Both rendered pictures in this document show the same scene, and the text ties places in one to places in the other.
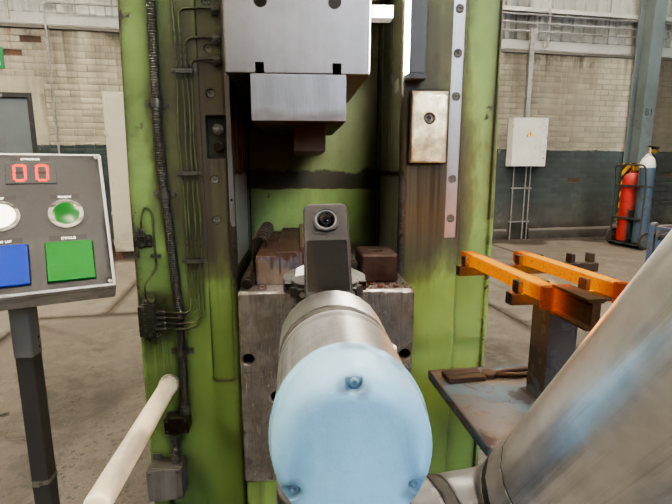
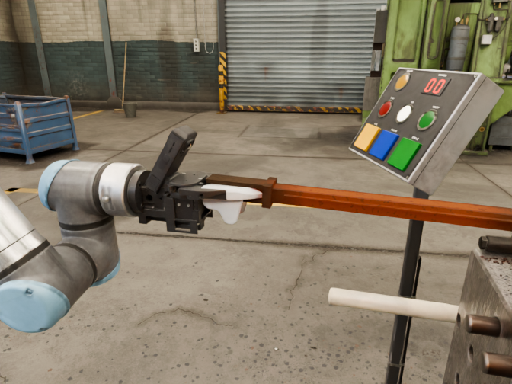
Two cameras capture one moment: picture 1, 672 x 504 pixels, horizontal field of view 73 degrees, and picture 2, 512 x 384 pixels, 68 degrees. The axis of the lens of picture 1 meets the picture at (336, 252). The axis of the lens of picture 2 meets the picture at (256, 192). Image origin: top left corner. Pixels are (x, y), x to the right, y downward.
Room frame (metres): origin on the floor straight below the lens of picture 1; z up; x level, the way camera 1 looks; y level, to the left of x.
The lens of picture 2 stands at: (0.76, -0.50, 1.24)
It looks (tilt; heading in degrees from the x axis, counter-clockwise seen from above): 20 degrees down; 109
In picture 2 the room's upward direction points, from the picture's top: straight up
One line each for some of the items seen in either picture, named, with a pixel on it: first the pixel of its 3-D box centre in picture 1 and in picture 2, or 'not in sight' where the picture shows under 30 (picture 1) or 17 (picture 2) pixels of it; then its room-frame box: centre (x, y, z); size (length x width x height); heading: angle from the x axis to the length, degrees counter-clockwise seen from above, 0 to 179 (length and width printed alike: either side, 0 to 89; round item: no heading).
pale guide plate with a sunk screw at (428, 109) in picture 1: (428, 127); not in sight; (1.16, -0.23, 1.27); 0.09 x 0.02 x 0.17; 95
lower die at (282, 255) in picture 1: (300, 249); not in sight; (1.21, 0.09, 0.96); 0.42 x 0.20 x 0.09; 5
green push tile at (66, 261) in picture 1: (70, 261); (404, 155); (0.81, 0.48, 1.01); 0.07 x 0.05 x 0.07; 120
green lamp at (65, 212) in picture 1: (66, 213); (427, 120); (0.85, 0.50, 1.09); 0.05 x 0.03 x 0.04; 95
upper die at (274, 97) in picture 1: (298, 110); not in sight; (1.21, 0.09, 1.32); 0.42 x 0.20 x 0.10; 5
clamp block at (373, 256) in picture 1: (375, 263); not in sight; (1.08, -0.10, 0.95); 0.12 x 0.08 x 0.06; 5
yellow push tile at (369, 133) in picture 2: not in sight; (367, 138); (0.71, 0.65, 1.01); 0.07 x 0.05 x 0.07; 120
